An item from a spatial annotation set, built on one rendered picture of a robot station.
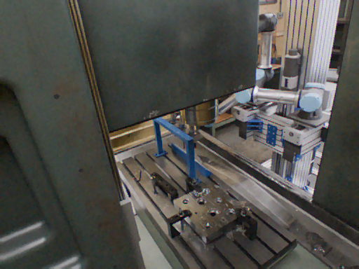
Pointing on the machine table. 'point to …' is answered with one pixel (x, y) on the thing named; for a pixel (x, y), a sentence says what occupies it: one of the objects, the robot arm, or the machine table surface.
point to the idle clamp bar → (165, 185)
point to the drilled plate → (219, 228)
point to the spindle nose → (201, 113)
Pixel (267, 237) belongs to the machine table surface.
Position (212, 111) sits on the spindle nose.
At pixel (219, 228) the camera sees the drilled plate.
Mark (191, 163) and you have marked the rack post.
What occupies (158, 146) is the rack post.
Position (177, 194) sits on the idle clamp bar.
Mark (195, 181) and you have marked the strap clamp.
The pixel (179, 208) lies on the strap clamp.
